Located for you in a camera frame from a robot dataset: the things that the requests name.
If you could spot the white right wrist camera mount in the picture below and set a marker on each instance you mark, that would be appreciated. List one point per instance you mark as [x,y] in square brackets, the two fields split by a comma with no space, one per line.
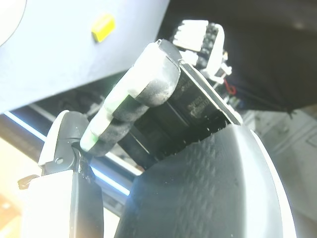
[223,69]

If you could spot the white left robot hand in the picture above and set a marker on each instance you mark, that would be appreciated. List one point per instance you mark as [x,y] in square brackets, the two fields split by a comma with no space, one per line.
[198,186]

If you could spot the yellow rectangular block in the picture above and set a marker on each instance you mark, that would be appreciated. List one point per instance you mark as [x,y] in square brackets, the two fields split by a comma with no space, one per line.
[102,27]

